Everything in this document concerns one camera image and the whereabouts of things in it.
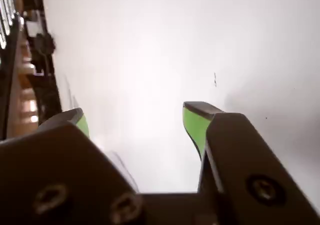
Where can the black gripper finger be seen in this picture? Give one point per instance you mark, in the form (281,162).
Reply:
(55,175)
(250,165)

